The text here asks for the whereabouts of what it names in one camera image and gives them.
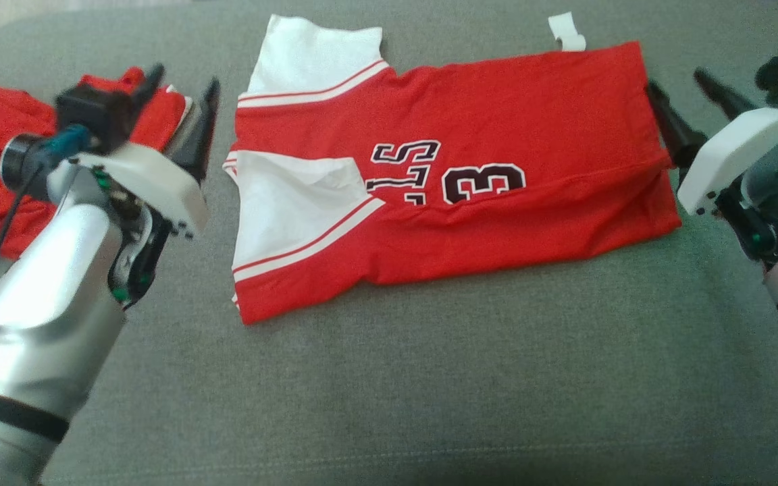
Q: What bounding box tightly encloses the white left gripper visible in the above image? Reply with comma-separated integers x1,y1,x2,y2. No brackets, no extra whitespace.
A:
68,62,222,238

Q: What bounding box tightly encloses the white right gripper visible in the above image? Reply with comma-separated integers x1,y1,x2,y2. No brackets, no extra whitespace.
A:
645,67,778,217

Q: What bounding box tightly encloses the red white basketball jersey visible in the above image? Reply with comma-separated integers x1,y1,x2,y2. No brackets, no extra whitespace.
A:
222,11,684,327

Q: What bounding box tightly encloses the grey sofa seat cushion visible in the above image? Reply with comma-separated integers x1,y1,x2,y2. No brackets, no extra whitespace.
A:
0,0,778,486

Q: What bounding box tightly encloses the black left cable teal plug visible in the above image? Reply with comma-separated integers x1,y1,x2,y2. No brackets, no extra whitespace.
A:
0,124,94,333

